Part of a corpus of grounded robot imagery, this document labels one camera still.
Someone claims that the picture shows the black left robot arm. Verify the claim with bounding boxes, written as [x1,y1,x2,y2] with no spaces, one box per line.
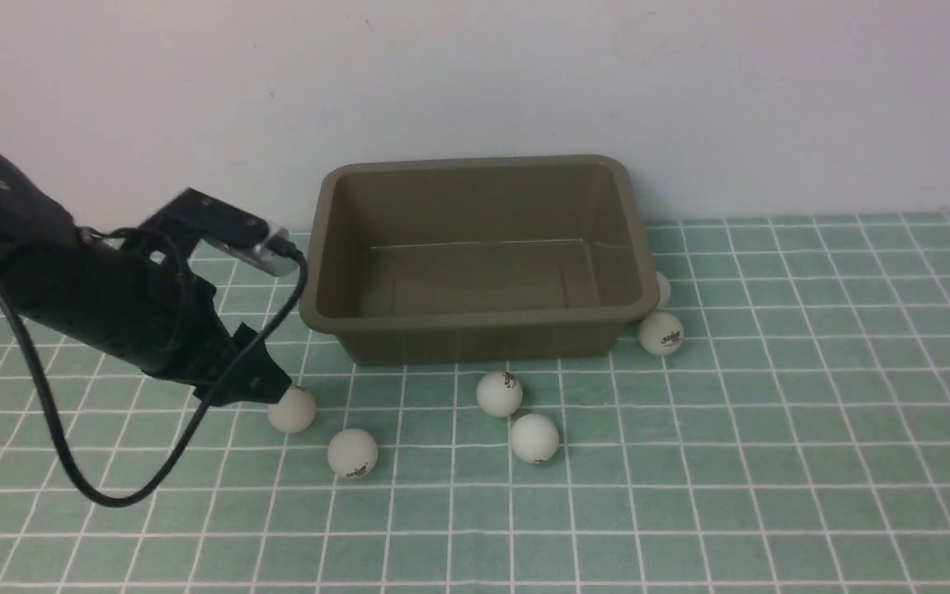
[0,154,295,407]

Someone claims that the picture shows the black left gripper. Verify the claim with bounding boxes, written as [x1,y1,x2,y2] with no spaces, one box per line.
[116,247,293,408]

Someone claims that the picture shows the brown plastic bin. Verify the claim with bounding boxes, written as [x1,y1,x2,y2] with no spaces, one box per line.
[300,154,660,367]

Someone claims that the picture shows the white DHS ping-pong ball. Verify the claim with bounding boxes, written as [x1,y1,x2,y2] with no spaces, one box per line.
[637,311,684,357]

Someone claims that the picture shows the black camera cable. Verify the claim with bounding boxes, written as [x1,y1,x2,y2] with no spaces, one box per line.
[0,231,309,508]

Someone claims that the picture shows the white ping-pong ball logo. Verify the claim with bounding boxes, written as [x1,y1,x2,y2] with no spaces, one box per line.
[475,371,524,418]

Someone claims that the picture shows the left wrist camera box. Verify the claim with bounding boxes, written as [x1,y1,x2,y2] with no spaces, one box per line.
[142,188,302,277]

